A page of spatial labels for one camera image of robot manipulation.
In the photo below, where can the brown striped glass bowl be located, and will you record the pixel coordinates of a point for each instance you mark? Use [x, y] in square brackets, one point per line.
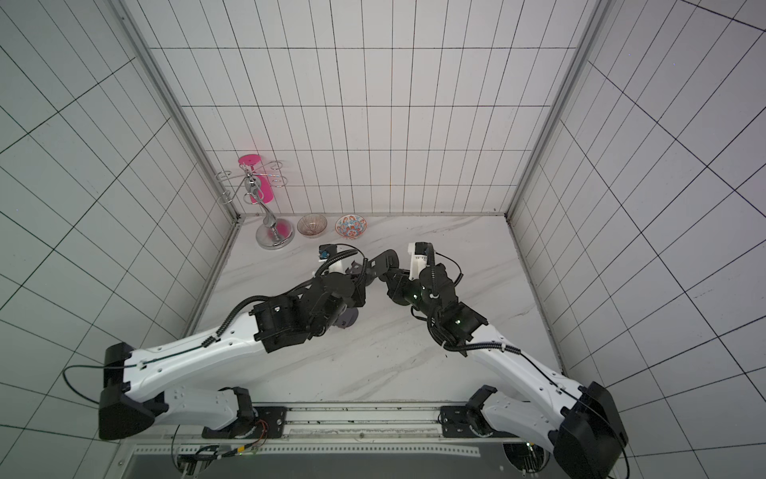
[312, 225]

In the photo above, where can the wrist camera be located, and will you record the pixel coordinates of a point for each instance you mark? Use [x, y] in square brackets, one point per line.
[327, 261]
[420, 257]

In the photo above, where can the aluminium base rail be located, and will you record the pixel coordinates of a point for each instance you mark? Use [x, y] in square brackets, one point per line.
[372, 428]

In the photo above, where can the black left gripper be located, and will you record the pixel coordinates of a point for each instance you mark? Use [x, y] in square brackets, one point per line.
[359, 297]

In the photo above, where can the chrome cup holder stand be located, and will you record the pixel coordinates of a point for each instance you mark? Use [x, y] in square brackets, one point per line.
[273, 233]

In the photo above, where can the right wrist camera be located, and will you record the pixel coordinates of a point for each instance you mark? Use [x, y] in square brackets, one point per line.
[420, 257]

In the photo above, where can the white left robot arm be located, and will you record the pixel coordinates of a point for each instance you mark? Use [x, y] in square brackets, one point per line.
[145, 387]

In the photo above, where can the pink plastic cup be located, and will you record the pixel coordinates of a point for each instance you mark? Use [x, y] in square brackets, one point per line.
[259, 190]

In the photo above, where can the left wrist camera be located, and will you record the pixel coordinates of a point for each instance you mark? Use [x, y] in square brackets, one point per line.
[327, 261]

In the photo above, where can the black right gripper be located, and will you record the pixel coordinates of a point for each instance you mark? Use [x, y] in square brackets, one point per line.
[410, 281]

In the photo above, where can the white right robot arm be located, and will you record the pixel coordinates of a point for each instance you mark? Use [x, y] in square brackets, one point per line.
[579, 425]

